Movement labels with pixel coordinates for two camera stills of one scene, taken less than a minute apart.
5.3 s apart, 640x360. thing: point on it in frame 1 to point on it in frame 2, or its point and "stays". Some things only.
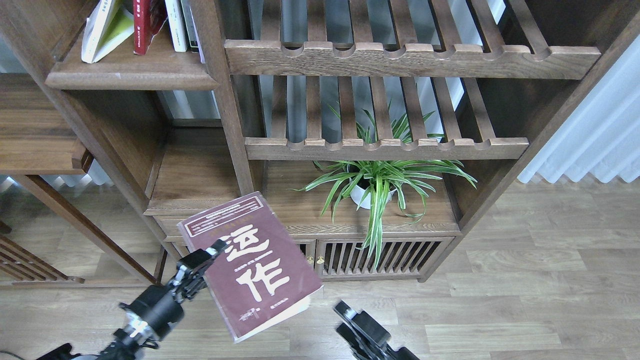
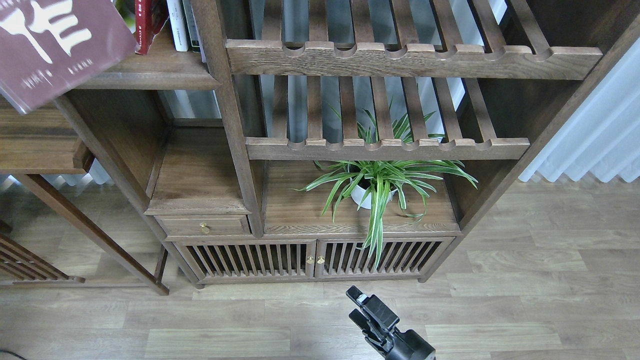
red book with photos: x=149 y=15 stays
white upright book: x=177 y=25 stays
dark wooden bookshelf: x=375 y=130 stays
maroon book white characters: x=261 y=278 to x=45 y=45
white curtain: x=601 y=134 stays
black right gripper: x=366 y=339 to x=385 y=339
